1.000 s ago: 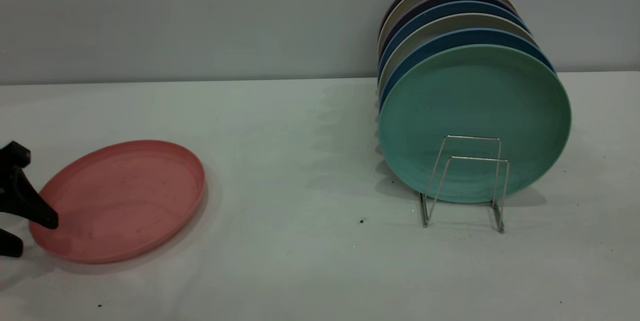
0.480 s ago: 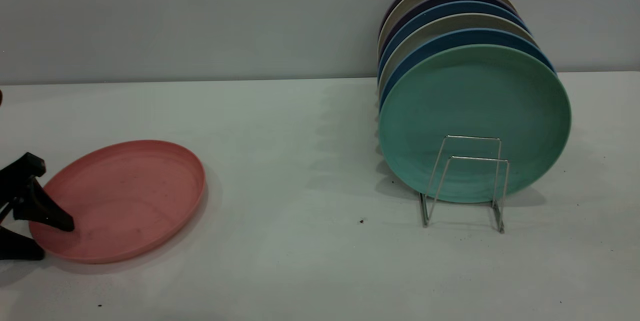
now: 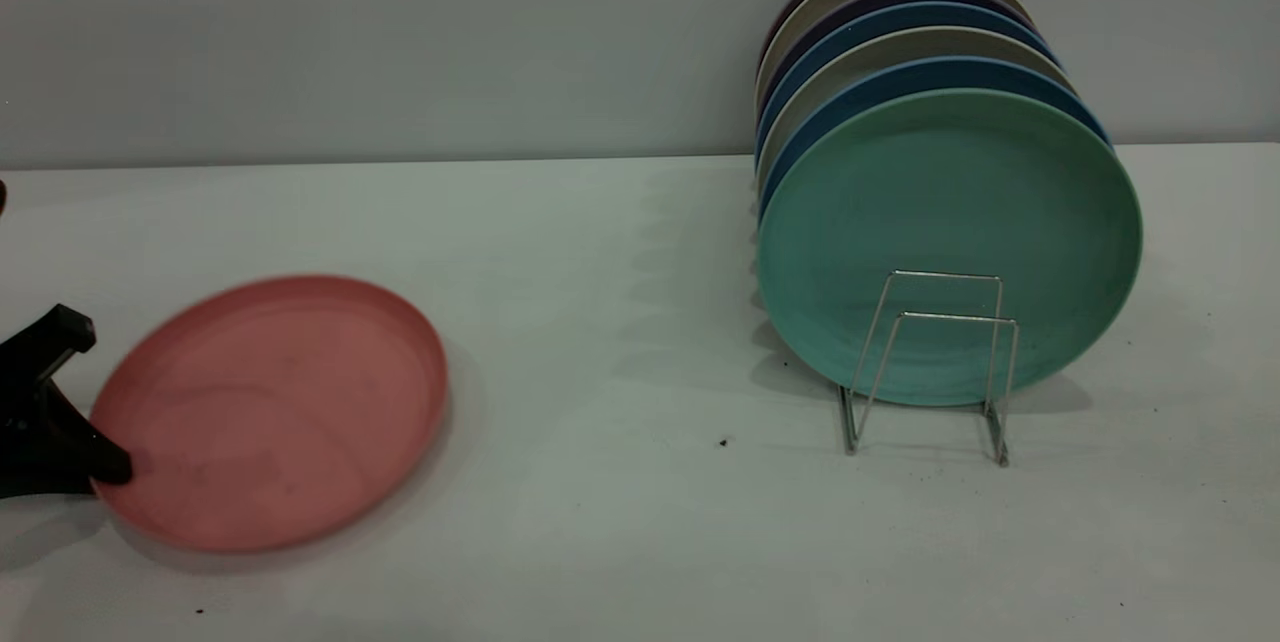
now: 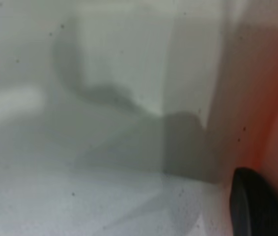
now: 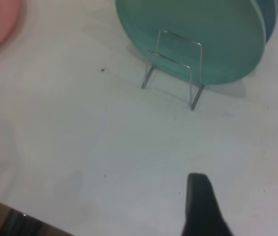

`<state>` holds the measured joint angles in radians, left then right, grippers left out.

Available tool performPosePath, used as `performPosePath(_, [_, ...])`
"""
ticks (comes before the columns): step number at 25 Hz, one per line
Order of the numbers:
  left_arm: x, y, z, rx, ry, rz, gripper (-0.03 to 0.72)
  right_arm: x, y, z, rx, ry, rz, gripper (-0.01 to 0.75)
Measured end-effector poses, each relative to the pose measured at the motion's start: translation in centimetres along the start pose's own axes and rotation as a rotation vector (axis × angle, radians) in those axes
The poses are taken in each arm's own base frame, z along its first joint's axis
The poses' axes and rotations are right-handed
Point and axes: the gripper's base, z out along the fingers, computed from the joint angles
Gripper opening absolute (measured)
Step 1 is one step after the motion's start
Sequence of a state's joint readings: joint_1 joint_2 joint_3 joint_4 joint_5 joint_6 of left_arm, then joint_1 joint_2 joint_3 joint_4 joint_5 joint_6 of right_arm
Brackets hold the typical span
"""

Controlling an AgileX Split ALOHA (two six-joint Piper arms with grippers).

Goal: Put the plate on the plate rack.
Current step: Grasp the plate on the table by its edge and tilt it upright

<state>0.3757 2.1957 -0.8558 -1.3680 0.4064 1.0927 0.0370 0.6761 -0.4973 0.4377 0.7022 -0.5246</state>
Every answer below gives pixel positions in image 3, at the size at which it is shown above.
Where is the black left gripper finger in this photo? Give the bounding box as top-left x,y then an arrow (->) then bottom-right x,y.
0,382 -> 134,501
0,304 -> 98,391

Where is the pink round plate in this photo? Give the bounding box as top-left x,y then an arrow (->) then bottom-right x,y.
88,274 -> 449,554

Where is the blue round plate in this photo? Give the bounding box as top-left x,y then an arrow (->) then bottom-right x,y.
758,57 -> 1113,223
755,2 -> 1057,163

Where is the green round plate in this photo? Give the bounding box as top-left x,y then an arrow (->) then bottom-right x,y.
756,88 -> 1143,409

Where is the silver wire plate rack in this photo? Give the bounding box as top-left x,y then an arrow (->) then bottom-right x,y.
838,270 -> 1021,469

